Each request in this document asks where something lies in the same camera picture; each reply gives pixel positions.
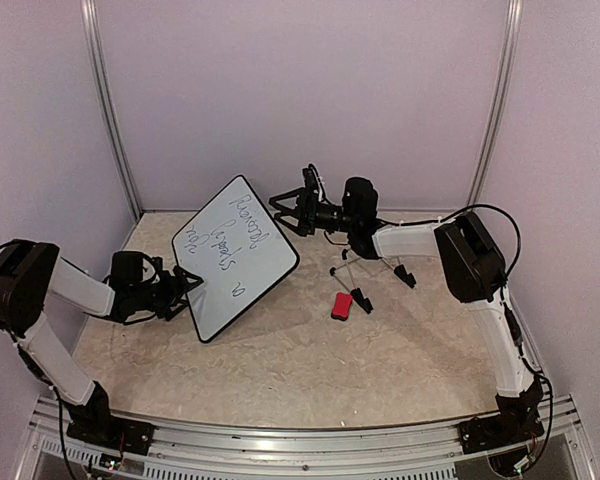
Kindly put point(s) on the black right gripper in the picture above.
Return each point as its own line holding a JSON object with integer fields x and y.
{"x": 296, "y": 213}

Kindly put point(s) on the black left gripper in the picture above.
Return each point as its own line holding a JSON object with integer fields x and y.
{"x": 167, "y": 312}

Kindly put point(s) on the white whiteboard black frame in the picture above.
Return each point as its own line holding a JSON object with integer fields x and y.
{"x": 235, "y": 246}

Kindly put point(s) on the red black whiteboard eraser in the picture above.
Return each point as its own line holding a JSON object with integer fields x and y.
{"x": 342, "y": 306}

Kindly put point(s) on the black wire easel stand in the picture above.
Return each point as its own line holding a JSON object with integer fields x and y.
{"x": 343, "y": 273}

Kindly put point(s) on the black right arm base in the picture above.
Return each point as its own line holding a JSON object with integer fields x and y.
{"x": 517, "y": 420}

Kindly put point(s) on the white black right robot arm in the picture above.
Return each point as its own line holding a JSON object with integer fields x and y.
{"x": 474, "y": 267}

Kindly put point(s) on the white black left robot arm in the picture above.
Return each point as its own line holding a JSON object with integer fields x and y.
{"x": 30, "y": 273}

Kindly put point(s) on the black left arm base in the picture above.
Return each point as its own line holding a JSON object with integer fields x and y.
{"x": 93, "y": 423}

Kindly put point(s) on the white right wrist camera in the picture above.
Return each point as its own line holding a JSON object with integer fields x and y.
{"x": 313, "y": 181}

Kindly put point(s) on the aluminium front rail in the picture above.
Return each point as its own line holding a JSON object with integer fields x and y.
{"x": 190, "y": 450}

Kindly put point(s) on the aluminium left corner post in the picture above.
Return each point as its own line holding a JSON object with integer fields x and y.
{"x": 96, "y": 55}

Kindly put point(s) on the aluminium corner post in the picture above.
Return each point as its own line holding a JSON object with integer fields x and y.
{"x": 499, "y": 99}
{"x": 96, "y": 55}

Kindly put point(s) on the aluminium right corner post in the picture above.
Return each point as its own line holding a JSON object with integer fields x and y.
{"x": 499, "y": 99}

